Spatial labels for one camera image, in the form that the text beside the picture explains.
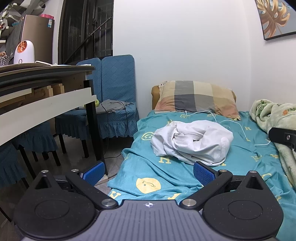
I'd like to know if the dining table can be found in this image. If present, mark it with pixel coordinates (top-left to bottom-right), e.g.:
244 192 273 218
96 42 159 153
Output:
0 62 107 176

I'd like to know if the black cable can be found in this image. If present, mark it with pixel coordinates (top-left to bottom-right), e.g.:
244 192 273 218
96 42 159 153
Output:
97 101 131 179

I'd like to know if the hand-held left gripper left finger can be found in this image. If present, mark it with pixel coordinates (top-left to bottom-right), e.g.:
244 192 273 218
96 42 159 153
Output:
30 161 118 210

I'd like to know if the plaid pillow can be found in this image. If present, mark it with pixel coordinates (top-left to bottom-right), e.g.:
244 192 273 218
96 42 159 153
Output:
154 80 242 121

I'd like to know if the yellow green plush toy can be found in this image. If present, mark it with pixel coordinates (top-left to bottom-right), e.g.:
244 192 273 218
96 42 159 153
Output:
84 99 100 109

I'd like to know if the grey cloth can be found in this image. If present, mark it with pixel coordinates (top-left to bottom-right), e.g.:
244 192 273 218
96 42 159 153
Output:
96 99 134 114

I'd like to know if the teal printed bed sheet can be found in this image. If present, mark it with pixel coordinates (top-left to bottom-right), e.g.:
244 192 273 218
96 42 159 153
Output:
107 109 296 241

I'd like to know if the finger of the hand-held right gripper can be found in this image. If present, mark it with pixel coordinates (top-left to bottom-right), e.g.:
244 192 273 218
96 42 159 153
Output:
268 127 296 151

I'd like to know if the woven basket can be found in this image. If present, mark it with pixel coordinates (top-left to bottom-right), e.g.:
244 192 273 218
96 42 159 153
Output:
0 52 10 67

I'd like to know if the white charging cable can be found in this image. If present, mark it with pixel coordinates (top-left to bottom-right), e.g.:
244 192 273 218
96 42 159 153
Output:
180 110 271 146

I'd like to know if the white wall shelf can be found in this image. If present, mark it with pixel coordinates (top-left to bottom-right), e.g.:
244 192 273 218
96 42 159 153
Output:
0 5 26 43

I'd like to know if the white power strip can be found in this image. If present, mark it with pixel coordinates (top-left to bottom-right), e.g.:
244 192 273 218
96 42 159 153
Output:
95 175 116 186

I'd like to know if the white humidifier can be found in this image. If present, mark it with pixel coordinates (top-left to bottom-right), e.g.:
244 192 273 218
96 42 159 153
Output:
13 40 36 65

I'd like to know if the white shirt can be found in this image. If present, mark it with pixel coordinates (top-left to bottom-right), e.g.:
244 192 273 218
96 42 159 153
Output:
150 120 234 166

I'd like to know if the green fleece blanket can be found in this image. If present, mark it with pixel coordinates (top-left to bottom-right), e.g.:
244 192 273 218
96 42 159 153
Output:
249 99 296 188

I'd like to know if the leaf wall picture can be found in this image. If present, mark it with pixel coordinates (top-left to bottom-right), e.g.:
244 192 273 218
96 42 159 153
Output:
254 0 296 42

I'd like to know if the beige refrigerator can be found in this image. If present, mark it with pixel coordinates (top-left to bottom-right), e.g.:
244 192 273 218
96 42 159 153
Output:
6 14 55 65

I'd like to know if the dark barred window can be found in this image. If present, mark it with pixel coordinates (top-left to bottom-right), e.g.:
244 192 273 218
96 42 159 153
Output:
58 0 114 65

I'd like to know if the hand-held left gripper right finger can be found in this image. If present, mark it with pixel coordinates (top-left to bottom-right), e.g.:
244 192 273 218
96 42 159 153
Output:
179 161 270 210

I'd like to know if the white paper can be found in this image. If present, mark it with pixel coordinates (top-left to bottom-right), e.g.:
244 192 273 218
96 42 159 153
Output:
35 60 58 67

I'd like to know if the yellow pillow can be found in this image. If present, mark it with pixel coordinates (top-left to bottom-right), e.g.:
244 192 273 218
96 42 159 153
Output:
151 85 237 109

